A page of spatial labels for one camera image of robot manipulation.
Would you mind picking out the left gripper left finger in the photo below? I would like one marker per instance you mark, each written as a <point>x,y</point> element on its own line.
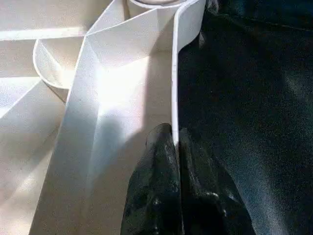
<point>156,186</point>

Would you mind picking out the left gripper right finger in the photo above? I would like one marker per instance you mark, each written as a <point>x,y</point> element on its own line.
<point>205,191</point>

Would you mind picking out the white plastic table top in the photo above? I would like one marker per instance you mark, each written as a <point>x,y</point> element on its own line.
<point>85,110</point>

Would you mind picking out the black mat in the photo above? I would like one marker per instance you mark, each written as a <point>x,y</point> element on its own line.
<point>244,98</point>

